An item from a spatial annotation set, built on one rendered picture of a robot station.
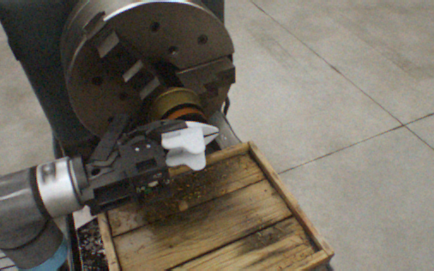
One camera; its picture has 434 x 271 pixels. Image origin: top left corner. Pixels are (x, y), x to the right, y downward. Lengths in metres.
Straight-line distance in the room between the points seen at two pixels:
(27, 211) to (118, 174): 0.12
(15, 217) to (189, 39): 0.38
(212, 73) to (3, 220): 0.38
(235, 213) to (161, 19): 0.38
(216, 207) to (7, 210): 0.36
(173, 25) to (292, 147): 1.53
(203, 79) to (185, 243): 0.30
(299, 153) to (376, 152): 0.46
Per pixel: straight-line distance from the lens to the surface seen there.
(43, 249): 0.56
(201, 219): 0.66
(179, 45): 0.60
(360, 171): 2.01
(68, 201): 0.47
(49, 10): 0.70
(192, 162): 0.50
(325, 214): 1.77
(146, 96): 0.53
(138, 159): 0.46
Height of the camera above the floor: 1.45
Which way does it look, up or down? 45 degrees down
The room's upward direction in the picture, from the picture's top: straight up
